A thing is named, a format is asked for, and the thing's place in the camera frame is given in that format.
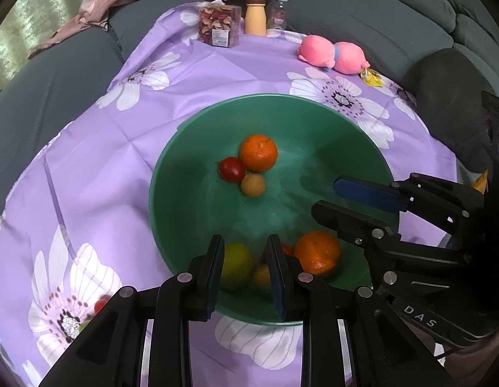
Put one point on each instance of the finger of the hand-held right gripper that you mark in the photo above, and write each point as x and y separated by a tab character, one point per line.
342	217
366	191

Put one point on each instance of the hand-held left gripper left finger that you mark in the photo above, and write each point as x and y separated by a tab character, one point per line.
213	278

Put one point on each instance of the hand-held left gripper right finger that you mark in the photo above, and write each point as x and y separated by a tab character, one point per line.
277	278

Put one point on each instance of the small yellow longan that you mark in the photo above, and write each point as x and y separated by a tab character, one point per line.
253	185
262	277

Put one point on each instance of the yellow-green lemon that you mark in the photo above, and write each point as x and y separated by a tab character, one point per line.
237	266

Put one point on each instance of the red cherry tomato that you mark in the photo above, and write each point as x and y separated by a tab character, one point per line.
100	305
232	168
288	248

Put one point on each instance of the orange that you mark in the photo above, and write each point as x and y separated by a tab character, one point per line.
258	153
317	252

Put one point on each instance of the green plastic bowl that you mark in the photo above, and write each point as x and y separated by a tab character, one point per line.
193	189

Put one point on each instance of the small yellow packet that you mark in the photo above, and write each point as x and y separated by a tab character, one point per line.
372	78

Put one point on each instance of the dark grey cushion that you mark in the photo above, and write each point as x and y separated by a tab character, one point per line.
447	84

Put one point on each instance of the green mango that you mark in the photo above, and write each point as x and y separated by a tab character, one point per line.
84	325

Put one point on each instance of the pink plush toy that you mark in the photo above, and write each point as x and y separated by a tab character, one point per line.
314	50

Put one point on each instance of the purple floral tablecloth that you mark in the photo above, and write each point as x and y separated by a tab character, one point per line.
92	169

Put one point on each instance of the grey sofa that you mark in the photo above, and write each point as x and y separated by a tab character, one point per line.
374	16

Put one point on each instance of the clear plastic bottle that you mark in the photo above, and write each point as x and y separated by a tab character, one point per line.
277	12

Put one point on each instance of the yellow bottle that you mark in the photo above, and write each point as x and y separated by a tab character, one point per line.
255	18

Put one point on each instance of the clear box of dried snacks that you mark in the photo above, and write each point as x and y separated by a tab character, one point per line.
218	26

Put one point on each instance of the green-gold curtain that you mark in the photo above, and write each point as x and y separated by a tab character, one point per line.
31	20

